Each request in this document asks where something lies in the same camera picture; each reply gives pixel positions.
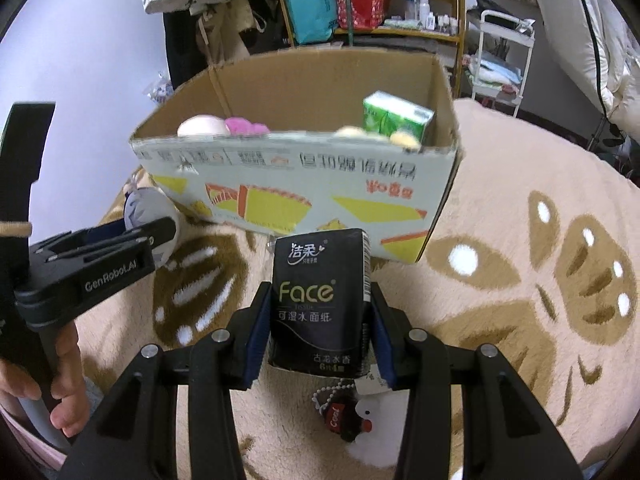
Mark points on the black hanging garment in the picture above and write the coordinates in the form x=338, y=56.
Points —
x=272, y=32

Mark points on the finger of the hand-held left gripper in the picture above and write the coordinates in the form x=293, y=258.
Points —
x=140, y=237

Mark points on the green pole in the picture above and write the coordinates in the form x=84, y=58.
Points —
x=349, y=10

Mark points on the pale pink swirl plush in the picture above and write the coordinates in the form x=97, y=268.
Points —
x=202, y=126

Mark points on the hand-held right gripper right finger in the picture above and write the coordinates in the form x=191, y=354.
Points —
x=385, y=350

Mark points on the yellow dog plush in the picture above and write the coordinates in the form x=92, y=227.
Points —
x=405, y=139

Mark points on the green tissue pack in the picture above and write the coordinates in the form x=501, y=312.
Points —
x=395, y=115

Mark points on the white trolley cart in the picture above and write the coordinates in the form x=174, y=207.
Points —
x=505, y=15

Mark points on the colourful plastic bag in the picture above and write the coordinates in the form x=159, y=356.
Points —
x=157, y=90

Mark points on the black tissue pack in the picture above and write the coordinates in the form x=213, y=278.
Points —
x=315, y=300

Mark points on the light blue cloth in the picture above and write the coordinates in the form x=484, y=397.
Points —
x=495, y=72

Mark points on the white padded chair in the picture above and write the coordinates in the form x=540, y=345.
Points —
x=575, y=35

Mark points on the group of cosmetic bottles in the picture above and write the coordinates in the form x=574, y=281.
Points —
x=425, y=10

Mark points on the beige coat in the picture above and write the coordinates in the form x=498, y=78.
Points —
x=225, y=30

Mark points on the black bag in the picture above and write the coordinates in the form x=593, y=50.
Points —
x=492, y=2

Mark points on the teal bag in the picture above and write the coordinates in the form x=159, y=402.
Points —
x=310, y=10

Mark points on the pink cloth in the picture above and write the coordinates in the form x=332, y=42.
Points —
x=25, y=435

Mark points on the grey lavender plush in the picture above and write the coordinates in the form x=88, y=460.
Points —
x=145, y=205

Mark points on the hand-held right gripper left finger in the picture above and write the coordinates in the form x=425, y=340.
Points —
x=255, y=350

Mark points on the black coat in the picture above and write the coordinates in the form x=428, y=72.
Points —
x=180, y=45

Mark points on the printed cardboard box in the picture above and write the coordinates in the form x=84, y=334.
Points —
x=300, y=180

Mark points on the wooden shelf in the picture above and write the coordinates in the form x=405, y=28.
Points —
x=400, y=37

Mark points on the white fluffy plush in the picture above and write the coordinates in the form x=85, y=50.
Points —
x=385, y=405

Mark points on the person's left hand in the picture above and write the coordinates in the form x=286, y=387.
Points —
x=70, y=385

